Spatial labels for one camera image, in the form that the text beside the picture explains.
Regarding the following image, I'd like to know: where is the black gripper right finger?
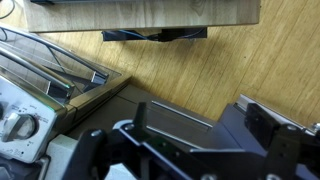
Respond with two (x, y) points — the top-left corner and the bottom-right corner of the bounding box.
(244, 102), (320, 180)

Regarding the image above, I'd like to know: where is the steel oven drawer handle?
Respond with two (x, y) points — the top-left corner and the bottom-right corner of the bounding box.
(0, 26), (110, 85)

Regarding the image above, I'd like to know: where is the silver stove knob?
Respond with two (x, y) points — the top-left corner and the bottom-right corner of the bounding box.
(1, 112), (38, 144)

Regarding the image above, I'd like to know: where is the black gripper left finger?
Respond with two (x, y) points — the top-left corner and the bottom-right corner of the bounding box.
(63, 101), (214, 180)

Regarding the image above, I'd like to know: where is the steel oven door handle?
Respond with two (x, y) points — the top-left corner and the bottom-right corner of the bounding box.
(0, 44), (76, 100)

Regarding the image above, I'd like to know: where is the dark brown drawer cabinet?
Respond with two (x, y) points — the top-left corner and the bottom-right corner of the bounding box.
(68, 84), (218, 158)

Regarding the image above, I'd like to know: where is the silver drawer handle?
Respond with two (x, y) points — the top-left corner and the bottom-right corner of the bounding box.
(151, 99), (214, 129)

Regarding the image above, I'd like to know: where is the stainless steel gas stove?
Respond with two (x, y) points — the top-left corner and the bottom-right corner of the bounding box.
(0, 23), (133, 180)

